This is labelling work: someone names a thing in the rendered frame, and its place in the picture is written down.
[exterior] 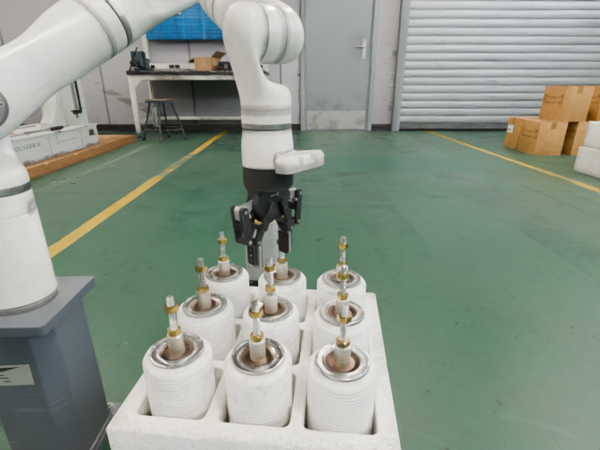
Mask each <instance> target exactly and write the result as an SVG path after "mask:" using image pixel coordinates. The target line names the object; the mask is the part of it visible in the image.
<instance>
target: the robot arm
mask: <svg viewBox="0 0 600 450"><path fill-rule="evenodd" d="M197 3H199V4H200V5H201V6H202V8H203V9H204V11H205V13H206V14H207V15H208V16H209V17H210V19H211V20H212V21H213V22H214V23H215V24H216V25H217V26H218V27H219V28H220V29H221V30H222V35H223V42H224V45H225V48H226V52H227V55H228V58H229V62H230V65H231V68H232V70H233V73H234V77H235V81H236V83H237V90H238V93H239V97H240V103H241V121H242V139H241V153H242V169H243V184H244V186H245V188H246V190H247V199H246V203H245V204H242V205H240V206H237V205H232V206H231V208H230V212H231V218H232V223H233V229H234V234H235V240H236V242H237V243H239V244H241V245H244V246H247V257H248V258H247V259H248V262H249V263H250V265H251V266H253V267H255V268H257V269H260V268H261V267H262V266H263V248H262V246H261V243H262V240H263V234H264V232H266V231H267V230H268V228H269V225H270V223H271V222H273V221H274V220H275V221H276V222H277V224H278V226H279V228H280V229H279V230H278V238H279V250H280V252H283V253H286V254H287V253H289V252H290V251H291V245H292V242H291V241H292V230H293V228H294V226H295V225H296V224H299V223H300V220H301V207H302V194H303V191H302V189H299V188H294V187H292V186H293V184H294V173H297V172H300V171H306V170H309V169H312V168H315V167H319V166H322V165H323V164H324V153H323V152H322V151H321V150H307V151H296V150H294V147H293V138H292V129H291V95H290V91H289V89H288V88H287V87H286V86H284V85H281V84H278V83H274V82H271V81H269V80H267V79H266V78H265V76H264V74H263V70H262V67H261V65H260V63H263V64H285V63H290V62H292V61H294V60H295V59H296V58H297V56H298V55H299V54H300V53H301V51H302V48H303V45H304V28H303V24H302V22H301V20H300V18H299V17H298V15H297V14H296V12H295V11H294V10H293V9H292V8H291V7H290V6H288V5H287V4H284V3H282V2H280V1H279V0H60V1H59V2H57V3H56V4H54V5H52V6H51V7H50V8H49V9H47V10H46V11H45V12H44V13H43V14H42V15H41V16H39V17H38V18H37V19H36V20H35V21H34V22H33V24H32V25H31V26H30V27H29V28H28V29H27V30H26V31H25V32H23V33H22V34H21V35H20V36H19V37H17V38H16V39H14V40H13V41H11V42H9V43H7V44H6V45H4V46H0V316H11V315H16V314H21V313H26V312H30V311H32V310H35V309H37V308H39V307H41V306H43V305H45V304H48V303H49V302H51V301H52V300H53V299H55V297H56V296H57V295H58V293H59V289H58V286H57V282H56V278H55V275H54V268H53V265H52V262H51V258H50V254H49V251H48V247H47V244H46V238H45V234H44V231H43V228H42V224H41V220H40V217H39V214H38V208H37V204H36V201H35V197H34V194H33V190H32V187H31V183H30V179H29V174H28V172H27V170H26V168H25V167H24V166H23V165H22V163H21V162H20V160H19V159H18V157H17V155H16V153H15V152H14V150H13V145H12V142H11V139H10V136H9V134H11V133H12V132H13V131H15V130H16V129H17V128H18V127H19V126H20V125H21V124H22V123H23V122H24V121H25V120H27V119H28V117H29V116H30V115H31V114H32V113H34V112H35V111H36V110H37V109H38V108H39V107H40V106H41V105H42V104H44V103H45V102H46V101H47V100H48V99H49V98H50V97H52V96H53V95H54V94H56V93H57V92H58V91H60V90H61V89H62V88H64V87H66V86H68V85H69V84H71V83H72V82H74V81H76V80H77V79H80V78H82V77H83V76H85V75H87V74H88V73H90V72H91V71H93V70H94V69H96V68H97V67H99V66H100V65H102V64H104V63H106V62H108V61H109V60H111V59H112V58H113V57H114V56H115V55H117V54H119V53H120V52H121V51H123V50H124V49H126V48H127V47H128V46H130V45H131V44H132V43H134V42H135V41H136V40H138V39H139V38H141V37H142V36H143V35H145V34H146V33H147V32H148V31H150V30H151V29H153V28H154V27H156V26H157V25H159V24H161V23H162V22H164V21H166V20H168V19H169V18H170V17H172V16H174V15H176V14H178V13H181V12H182V11H184V10H186V9H187V8H189V7H191V6H193V5H194V4H197ZM292 209H293V210H295V216H292ZM255 220H257V221H259V222H261V223H262V224H261V225H257V224H255ZM255 229H256V230H257V232H256V236H255V237H253V235H254V230H255ZM242 232H243V233H244V236H243V233H242Z"/></svg>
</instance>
